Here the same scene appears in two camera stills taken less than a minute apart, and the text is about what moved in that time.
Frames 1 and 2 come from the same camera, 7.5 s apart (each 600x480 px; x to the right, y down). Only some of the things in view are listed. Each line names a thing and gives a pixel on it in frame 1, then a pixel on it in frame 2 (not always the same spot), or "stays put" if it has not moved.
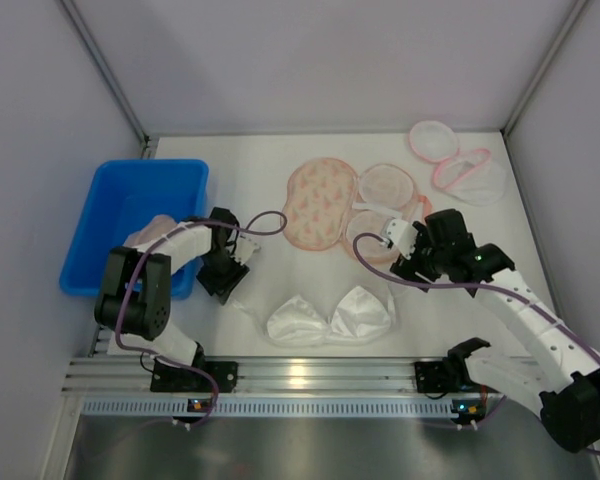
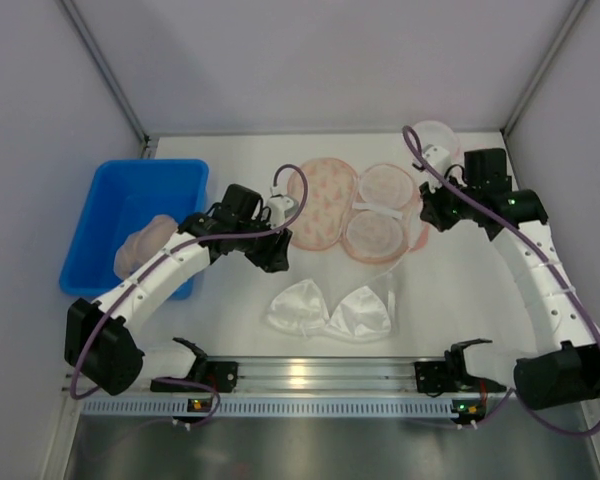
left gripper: x=225 y=276 to x=275 y=248
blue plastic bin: x=123 y=198 stays put
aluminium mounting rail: x=120 y=387 stays put
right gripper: x=415 y=262 to x=434 y=209
